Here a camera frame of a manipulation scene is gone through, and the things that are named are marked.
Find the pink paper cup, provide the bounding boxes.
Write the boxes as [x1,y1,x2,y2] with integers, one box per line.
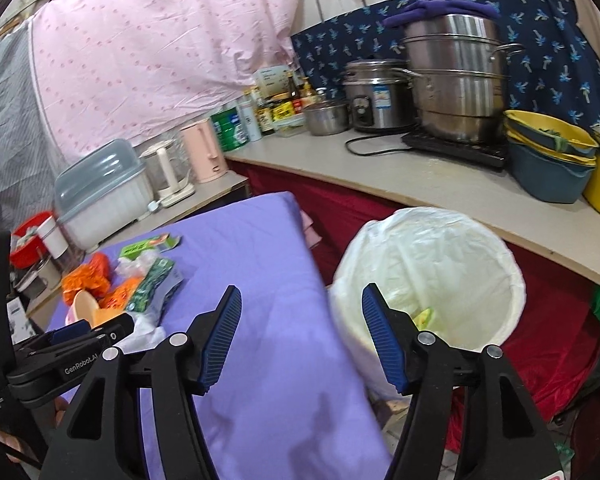
[65,290,109,328]

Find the white tissue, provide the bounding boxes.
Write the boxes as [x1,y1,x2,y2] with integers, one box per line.
[114,315,166,354]

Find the red-orange plastic bag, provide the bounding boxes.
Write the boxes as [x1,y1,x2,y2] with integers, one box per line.
[61,252,111,307]

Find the clear plastic wrap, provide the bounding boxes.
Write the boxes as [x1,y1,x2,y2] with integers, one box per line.
[114,249,160,280]

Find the orange printed plastic bag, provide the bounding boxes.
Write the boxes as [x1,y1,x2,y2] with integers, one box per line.
[98,276,143,310]

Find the yellow-green snack bag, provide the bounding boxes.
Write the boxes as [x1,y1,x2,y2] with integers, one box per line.
[413,308,436,330]

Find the green toothpaste box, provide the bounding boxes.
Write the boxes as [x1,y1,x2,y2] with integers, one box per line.
[119,233,182,260]

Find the white lined trash bin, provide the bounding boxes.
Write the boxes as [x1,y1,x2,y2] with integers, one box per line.
[328,207,527,400]

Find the person's left hand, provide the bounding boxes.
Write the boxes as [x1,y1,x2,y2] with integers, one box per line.
[0,396,69,463]

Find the green white cardboard box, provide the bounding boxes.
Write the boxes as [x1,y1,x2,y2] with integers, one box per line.
[7,297,36,346]

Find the small grey mug pot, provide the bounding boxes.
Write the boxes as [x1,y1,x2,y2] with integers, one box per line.
[16,258,61,300]

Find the red counter skirt cloth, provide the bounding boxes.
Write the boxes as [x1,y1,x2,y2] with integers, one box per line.
[230,162,600,420]

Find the red plastic basin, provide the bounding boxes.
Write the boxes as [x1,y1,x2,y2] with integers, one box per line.
[9,210,53,270]

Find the green wrapper packet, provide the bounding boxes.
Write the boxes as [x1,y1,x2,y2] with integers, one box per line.
[125,258,184,323]

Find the white cup jar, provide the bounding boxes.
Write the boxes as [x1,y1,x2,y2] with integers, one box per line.
[36,216,69,260]

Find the purple tablecloth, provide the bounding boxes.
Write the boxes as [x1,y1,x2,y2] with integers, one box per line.
[44,190,394,480]

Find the dish rack with grey lid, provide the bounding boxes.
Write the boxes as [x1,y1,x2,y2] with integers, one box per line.
[54,139,155,252]

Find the white glass kettle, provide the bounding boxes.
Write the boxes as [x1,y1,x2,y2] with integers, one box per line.
[140,140,195,208]

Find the pink electric kettle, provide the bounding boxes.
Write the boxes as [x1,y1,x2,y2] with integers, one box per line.
[181,118,228,183]

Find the stacked blue yellow basins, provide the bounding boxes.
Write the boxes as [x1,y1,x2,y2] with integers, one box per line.
[502,110,598,205]

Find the black induction cooker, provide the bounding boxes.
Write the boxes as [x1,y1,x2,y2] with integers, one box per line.
[401,131,508,171]

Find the green tin can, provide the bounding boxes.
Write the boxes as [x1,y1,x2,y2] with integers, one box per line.
[211,107,249,152]

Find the pink floral curtain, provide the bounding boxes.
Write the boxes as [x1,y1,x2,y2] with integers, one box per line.
[31,0,299,162]

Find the white bottle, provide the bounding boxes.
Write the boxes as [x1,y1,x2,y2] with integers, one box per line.
[237,98,262,142]

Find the dark soy sauce bottle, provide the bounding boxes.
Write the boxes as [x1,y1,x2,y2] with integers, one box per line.
[254,92,275,136]

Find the large steel steamer pot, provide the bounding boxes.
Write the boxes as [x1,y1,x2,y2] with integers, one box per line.
[398,13,524,144]

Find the steel rice cooker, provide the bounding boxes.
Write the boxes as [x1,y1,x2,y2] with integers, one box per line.
[342,58,416,134]

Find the navy floral backsplash cloth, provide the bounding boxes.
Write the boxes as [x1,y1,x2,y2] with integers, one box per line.
[291,0,600,129]

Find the small steel pot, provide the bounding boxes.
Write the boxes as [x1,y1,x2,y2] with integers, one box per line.
[303,101,351,136]

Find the purple cloth on pot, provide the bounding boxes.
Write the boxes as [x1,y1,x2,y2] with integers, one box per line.
[382,0,501,28]

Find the black power cable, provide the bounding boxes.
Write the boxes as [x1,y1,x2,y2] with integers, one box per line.
[344,133,406,157]

